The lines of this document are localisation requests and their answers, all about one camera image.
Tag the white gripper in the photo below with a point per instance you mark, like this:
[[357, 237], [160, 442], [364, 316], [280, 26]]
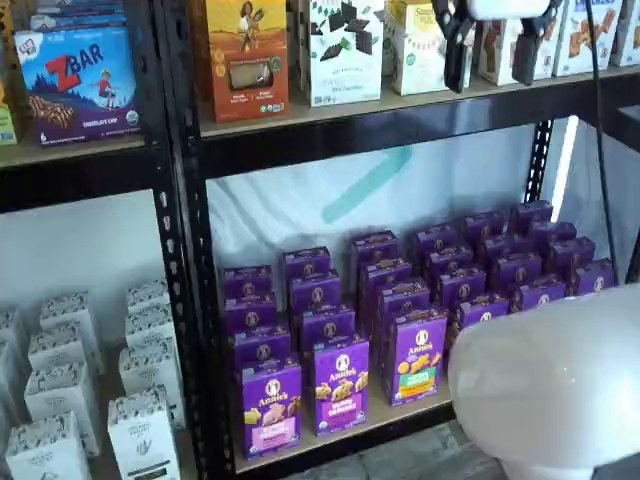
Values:
[[507, 9]]

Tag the purple Annie's box pink patch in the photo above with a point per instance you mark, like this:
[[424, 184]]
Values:
[[272, 410]]

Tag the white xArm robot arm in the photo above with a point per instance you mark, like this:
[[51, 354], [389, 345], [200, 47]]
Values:
[[540, 375]]

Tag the pretzel crackers cheddar box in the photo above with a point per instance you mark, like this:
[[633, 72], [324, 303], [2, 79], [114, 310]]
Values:
[[495, 55]]

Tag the white Simple Mills bars box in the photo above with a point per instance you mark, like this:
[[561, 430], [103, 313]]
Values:
[[417, 55]]

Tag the pretzel crackers sea salt box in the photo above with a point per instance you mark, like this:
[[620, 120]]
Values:
[[575, 45]]

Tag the white blue cracker box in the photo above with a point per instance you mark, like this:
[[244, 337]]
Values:
[[627, 30]]

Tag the white Simple Mills thins box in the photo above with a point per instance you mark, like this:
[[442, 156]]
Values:
[[345, 55]]

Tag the orange box with woman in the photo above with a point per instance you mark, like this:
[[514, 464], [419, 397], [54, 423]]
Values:
[[247, 60]]

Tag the purple Annie's box brown bunnies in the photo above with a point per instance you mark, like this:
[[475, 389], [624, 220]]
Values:
[[540, 292]]

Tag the purple Annie's box yellow patch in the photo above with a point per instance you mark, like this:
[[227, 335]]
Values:
[[482, 310]]

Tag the purple Annie's box green patch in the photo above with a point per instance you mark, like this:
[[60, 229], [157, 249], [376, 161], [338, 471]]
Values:
[[417, 362]]

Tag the purple Annie's box violet patch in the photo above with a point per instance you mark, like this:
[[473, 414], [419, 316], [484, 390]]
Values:
[[341, 387]]

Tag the purple Zbar snack box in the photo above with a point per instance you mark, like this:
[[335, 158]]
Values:
[[80, 85]]

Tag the blue snack box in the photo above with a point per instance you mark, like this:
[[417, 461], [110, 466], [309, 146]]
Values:
[[75, 6], [75, 22]]

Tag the white Organic Pantry box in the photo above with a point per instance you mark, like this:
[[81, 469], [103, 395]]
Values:
[[10, 325], [142, 435], [57, 350], [65, 310], [60, 395], [150, 327], [47, 450], [150, 370], [147, 295]]

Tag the yellow Bobo's box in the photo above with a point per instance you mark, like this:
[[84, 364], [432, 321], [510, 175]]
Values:
[[6, 125]]

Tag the white LED light strip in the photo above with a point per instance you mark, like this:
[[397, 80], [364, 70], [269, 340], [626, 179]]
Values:
[[565, 165]]

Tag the black metal rack, purple boxes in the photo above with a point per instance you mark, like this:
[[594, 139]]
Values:
[[300, 147]]

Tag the white backdrop sheet teal logo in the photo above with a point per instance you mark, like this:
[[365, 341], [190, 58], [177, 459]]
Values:
[[300, 215]]

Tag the black metal rack, white boxes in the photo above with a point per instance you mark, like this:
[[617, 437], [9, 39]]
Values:
[[75, 187]]

